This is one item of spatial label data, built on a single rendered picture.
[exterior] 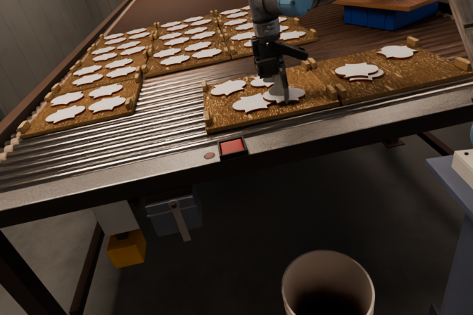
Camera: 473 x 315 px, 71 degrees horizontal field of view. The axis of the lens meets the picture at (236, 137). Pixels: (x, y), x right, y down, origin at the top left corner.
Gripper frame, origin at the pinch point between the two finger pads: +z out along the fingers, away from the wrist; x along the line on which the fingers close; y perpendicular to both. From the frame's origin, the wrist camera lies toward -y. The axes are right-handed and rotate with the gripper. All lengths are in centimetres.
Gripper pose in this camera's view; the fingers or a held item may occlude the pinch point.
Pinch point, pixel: (284, 94)
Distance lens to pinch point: 108.4
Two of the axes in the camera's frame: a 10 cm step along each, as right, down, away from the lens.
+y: -9.7, 2.4, 0.2
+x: 1.1, 5.1, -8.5
